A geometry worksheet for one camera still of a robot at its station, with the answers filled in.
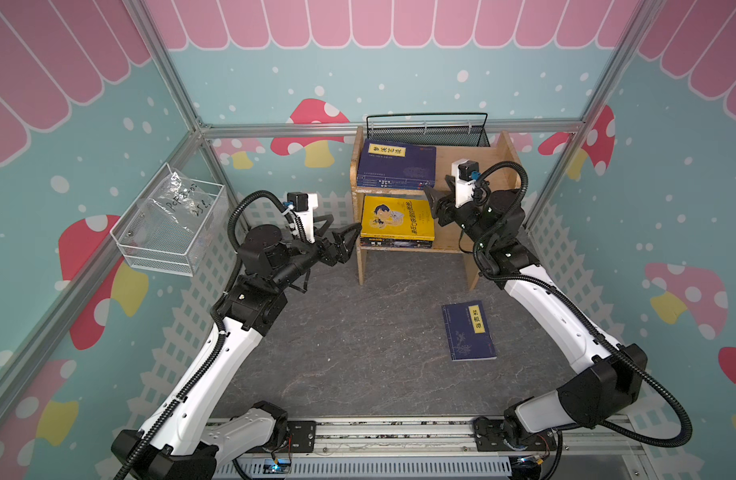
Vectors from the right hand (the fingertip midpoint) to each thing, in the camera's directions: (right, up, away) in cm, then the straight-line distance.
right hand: (436, 180), depth 68 cm
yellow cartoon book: (-8, -6, +18) cm, 21 cm away
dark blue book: (+15, -41, +24) cm, 49 cm away
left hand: (-20, -12, -5) cm, 24 cm away
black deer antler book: (-15, -13, +17) cm, 26 cm away
